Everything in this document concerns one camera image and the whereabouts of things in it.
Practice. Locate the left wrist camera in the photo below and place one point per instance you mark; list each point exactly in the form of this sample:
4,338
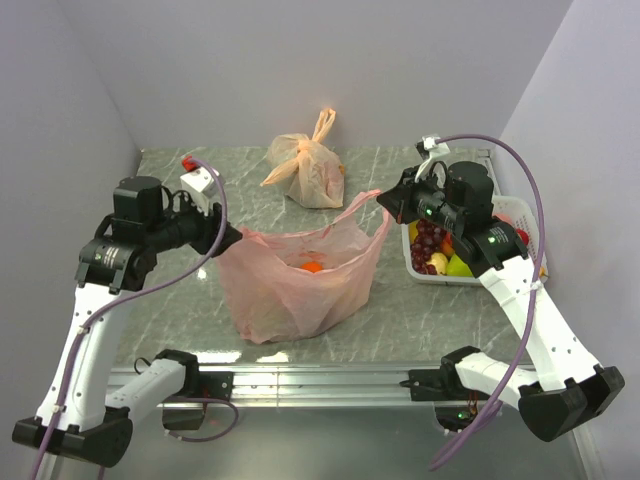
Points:
200,186

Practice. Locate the pink plastic bag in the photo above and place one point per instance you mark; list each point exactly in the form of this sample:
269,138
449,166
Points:
271,299

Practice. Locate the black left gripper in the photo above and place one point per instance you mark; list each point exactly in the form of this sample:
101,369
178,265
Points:
210,228

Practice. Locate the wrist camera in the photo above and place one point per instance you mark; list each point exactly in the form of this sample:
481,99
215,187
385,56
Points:
200,186
430,148

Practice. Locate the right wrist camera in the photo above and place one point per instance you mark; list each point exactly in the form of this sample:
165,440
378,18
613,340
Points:
430,148

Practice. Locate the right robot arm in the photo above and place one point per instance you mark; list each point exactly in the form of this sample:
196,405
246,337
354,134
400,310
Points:
567,386

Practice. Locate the green fake guava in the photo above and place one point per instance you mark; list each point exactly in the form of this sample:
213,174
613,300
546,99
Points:
524,236

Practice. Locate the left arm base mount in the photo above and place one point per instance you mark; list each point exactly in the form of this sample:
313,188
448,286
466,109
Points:
187,411

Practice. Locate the dark red grape bunch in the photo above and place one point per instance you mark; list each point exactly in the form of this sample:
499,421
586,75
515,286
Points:
426,255

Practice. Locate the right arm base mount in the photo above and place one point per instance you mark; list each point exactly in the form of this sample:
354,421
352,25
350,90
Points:
455,406

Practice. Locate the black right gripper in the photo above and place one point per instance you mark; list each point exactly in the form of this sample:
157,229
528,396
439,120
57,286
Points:
399,200

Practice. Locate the tied beige plastic bag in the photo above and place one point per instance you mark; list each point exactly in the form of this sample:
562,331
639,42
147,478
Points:
305,170

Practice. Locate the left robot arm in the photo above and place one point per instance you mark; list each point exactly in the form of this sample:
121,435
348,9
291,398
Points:
78,418

